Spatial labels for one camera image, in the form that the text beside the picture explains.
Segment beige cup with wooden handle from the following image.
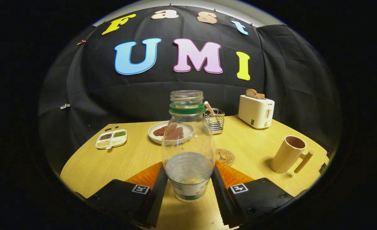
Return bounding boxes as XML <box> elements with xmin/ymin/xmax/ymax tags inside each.
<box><xmin>270</xmin><ymin>135</ymin><xmax>314</xmax><ymax>174</ymax></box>

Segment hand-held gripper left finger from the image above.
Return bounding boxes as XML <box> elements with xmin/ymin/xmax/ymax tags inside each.
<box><xmin>86</xmin><ymin>161</ymin><xmax>169</xmax><ymax>228</ymax></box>

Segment wooden table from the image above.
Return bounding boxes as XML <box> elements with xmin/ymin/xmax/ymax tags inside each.
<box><xmin>60</xmin><ymin>116</ymin><xmax>331</xmax><ymax>230</ymax></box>

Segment wire mesh holder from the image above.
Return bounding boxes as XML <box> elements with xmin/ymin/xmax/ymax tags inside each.
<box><xmin>204</xmin><ymin>108</ymin><xmax>225</xmax><ymax>134</ymax></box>

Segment clear plastic juice bottle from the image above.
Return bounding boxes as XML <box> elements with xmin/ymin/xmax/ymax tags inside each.
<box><xmin>161</xmin><ymin>90</ymin><xmax>216</xmax><ymax>202</ymax></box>

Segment white toaster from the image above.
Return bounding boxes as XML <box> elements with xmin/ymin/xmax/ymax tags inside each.
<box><xmin>238</xmin><ymin>95</ymin><xmax>275</xmax><ymax>129</ymax></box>

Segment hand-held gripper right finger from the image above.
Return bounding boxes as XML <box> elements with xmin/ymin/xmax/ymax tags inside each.
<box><xmin>210</xmin><ymin>160</ymin><xmax>295</xmax><ymax>228</ymax></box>

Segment round white plate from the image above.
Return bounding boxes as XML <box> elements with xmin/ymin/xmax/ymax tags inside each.
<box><xmin>148</xmin><ymin>121</ymin><xmax>195</xmax><ymax>144</ymax></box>

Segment white divided dish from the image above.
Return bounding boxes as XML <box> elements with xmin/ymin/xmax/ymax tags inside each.
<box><xmin>95</xmin><ymin>129</ymin><xmax>127</xmax><ymax>150</ymax></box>

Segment reddish brown meat slices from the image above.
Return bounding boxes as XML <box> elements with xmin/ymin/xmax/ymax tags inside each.
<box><xmin>153</xmin><ymin>124</ymin><xmax>185</xmax><ymax>141</ymax></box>

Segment round cork coaster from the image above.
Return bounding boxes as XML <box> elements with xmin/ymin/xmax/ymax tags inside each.
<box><xmin>215</xmin><ymin>149</ymin><xmax>236</xmax><ymax>166</ymax></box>

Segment toast slices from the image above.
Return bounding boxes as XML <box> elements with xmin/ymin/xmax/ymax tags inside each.
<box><xmin>245</xmin><ymin>88</ymin><xmax>265</xmax><ymax>100</ymax></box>

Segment black backdrop cloth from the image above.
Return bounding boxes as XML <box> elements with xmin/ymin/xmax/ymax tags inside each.
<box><xmin>38</xmin><ymin>5</ymin><xmax>342</xmax><ymax>173</ymax></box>

